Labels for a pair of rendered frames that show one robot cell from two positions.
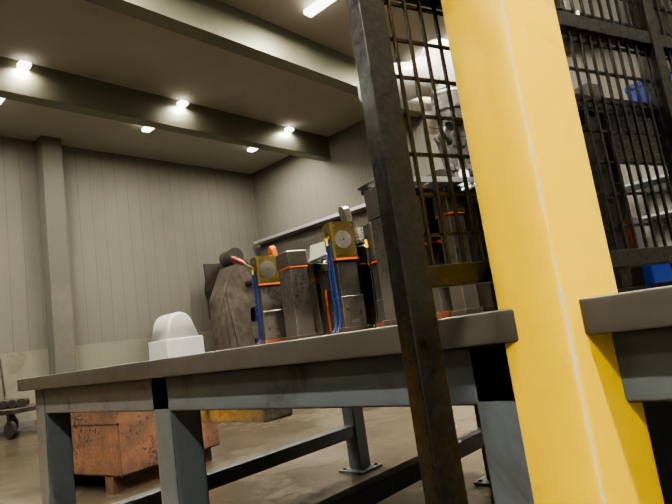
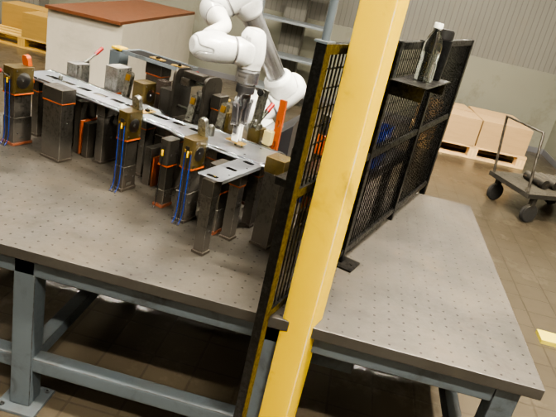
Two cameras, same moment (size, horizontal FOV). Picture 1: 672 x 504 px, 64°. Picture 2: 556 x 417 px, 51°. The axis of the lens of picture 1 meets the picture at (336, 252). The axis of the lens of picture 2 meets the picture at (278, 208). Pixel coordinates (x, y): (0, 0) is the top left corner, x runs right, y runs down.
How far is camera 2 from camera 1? 140 cm
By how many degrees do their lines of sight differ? 48
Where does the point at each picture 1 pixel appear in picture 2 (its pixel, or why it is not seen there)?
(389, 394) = (215, 321)
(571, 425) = (294, 362)
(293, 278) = (63, 114)
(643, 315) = (329, 339)
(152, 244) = not seen: outside the picture
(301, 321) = (62, 149)
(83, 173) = not seen: outside the picture
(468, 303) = (231, 234)
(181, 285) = not seen: outside the picture
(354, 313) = (128, 178)
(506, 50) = (329, 246)
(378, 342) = (223, 309)
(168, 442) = (28, 293)
